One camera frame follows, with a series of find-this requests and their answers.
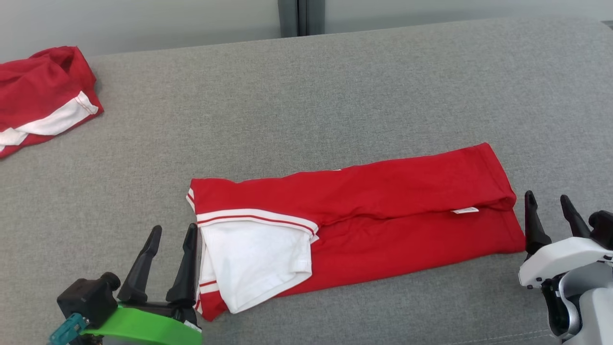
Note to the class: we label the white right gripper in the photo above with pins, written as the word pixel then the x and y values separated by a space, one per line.
pixel 560 256

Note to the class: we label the red jersey with white sleeves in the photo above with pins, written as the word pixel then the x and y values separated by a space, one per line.
pixel 407 215

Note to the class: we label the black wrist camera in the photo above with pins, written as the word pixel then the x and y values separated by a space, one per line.
pixel 603 227
pixel 86 299

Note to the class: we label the grey fabric sofa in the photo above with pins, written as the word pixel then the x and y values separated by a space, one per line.
pixel 287 120

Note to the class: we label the grey partition post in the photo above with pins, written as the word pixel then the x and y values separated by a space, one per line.
pixel 301 17

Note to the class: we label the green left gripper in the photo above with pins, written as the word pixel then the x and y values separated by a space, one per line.
pixel 143 330

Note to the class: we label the red shorts with white trim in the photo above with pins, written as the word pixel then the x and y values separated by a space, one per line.
pixel 38 86

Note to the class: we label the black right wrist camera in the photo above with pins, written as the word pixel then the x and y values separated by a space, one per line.
pixel 603 227

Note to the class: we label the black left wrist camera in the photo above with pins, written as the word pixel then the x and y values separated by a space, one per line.
pixel 86 299

